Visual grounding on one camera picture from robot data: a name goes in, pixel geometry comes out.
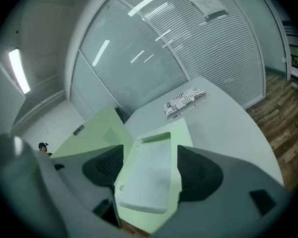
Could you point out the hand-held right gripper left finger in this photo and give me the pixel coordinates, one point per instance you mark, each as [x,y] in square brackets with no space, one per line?
[74,177]

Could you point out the white A4 paper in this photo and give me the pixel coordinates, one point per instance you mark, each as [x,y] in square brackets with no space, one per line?
[146,177]

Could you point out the printed black white red book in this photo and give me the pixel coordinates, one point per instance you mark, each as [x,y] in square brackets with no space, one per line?
[183,101]

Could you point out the long ceiling lamp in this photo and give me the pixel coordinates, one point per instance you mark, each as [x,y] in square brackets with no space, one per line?
[19,71]

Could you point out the light green folder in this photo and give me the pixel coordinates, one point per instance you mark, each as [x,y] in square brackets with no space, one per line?
[101,130]

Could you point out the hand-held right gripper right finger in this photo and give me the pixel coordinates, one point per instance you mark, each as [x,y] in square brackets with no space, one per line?
[226,182]

